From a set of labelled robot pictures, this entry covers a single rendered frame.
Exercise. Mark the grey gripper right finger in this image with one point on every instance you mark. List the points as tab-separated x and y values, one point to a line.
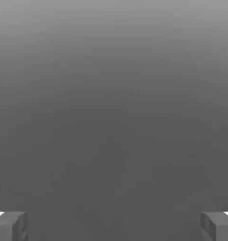
217	226

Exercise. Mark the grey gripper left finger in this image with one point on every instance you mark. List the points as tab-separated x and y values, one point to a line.
10	226

